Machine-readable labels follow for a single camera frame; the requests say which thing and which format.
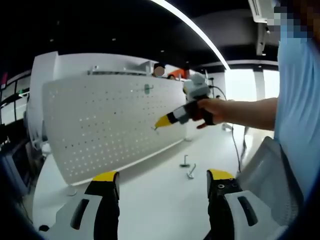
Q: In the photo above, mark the small black object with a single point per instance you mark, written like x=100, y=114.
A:
x=43, y=228

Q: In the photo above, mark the white perforated mounting plate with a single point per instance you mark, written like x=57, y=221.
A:
x=100, y=130

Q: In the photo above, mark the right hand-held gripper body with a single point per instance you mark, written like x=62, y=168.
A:
x=197, y=87

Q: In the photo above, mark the curved ceiling light strip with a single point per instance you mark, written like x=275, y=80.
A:
x=190, y=25

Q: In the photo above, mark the grey mesh office chair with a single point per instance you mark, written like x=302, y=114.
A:
x=270, y=175

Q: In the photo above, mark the red wall panel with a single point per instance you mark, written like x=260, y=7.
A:
x=178, y=73

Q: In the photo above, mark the black framed window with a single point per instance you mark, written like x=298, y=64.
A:
x=15, y=100

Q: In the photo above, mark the ceiling air conditioner unit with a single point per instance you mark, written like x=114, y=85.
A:
x=258, y=10

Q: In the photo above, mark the person's right hand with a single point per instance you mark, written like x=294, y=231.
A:
x=218, y=111

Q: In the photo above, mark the dark desk equipment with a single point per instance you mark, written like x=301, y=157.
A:
x=15, y=170

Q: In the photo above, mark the white wall shelf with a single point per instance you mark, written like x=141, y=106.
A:
x=112, y=72

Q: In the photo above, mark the person's blue shirt torso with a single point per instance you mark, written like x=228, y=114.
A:
x=300, y=100

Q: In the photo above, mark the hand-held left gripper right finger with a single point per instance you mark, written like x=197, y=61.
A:
x=225, y=215

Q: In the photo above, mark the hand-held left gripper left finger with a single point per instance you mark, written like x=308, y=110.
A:
x=100, y=215

